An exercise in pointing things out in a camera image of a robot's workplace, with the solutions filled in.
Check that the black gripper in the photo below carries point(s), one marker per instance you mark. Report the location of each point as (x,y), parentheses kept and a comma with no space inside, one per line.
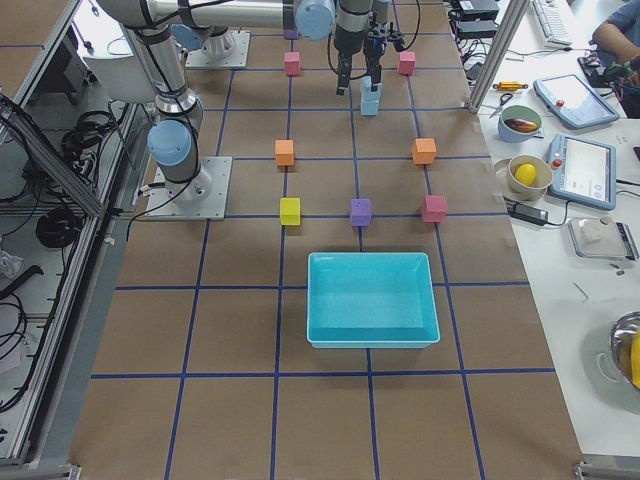
(348,36)

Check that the light blue block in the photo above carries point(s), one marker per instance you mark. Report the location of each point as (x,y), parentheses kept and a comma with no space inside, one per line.
(369,107)
(370,91)

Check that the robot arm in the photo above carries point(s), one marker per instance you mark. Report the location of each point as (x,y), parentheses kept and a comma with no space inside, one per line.
(314,20)
(173,141)

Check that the person forearm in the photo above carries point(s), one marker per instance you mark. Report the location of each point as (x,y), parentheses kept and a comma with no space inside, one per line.
(618,34)

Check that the pink block top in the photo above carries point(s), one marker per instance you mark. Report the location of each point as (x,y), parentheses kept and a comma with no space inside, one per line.
(406,63)

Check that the dark pink block bottom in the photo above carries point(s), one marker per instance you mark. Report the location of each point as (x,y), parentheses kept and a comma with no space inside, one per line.
(292,63)

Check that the purple block left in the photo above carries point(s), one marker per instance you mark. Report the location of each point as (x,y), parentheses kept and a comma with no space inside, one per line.
(291,34)

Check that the purple block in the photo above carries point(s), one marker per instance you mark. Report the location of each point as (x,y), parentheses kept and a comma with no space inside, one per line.
(360,212)
(291,34)

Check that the orange block top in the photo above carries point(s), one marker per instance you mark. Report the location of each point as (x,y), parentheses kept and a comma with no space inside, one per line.
(424,151)

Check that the orange block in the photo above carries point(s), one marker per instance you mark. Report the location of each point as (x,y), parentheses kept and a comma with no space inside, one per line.
(424,151)
(284,152)

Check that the orange block bottom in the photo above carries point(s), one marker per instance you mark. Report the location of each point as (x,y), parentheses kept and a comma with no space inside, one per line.
(284,152)

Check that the purple block right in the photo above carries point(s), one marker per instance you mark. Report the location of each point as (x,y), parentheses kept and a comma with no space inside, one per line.
(360,212)

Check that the yellow block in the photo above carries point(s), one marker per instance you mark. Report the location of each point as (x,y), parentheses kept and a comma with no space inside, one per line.
(290,211)

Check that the pink plastic bin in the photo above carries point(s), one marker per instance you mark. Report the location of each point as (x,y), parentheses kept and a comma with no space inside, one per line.
(434,208)

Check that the green bowl with fruit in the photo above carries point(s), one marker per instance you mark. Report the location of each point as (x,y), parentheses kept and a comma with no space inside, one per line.
(518,123)

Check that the white keyboard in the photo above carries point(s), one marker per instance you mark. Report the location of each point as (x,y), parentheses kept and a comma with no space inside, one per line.
(550,24)

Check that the yellow lemon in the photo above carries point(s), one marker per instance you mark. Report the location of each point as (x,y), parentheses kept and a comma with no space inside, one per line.
(525,174)

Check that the teach pendant far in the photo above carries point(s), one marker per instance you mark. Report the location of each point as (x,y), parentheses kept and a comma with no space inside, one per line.
(574,102)

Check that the teach pendant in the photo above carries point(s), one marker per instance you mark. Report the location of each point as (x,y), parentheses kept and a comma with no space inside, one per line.
(583,171)
(574,102)

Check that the beige bowl with lemon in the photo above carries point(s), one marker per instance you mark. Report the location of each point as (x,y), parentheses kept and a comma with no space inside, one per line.
(543,180)

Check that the black power adapter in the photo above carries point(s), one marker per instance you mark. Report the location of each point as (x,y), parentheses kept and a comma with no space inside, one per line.
(528,214)

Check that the cyan plastic bin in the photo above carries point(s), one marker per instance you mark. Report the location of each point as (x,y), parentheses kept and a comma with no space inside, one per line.
(379,300)

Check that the teach pendant near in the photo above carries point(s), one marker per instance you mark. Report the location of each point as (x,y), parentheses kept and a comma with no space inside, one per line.
(583,171)

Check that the digital kitchen scale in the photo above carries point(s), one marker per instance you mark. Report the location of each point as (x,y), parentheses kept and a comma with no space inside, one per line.
(602,238)

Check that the metal bowl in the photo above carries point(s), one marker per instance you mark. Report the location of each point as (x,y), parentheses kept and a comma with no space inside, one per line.
(619,364)

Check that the black handled scissors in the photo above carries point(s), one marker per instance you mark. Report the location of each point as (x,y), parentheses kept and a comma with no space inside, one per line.
(503,100)

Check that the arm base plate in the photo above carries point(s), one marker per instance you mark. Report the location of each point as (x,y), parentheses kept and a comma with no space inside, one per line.
(204,198)
(226,51)

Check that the aluminium frame post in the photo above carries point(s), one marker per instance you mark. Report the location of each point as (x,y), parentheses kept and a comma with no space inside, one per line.
(507,28)

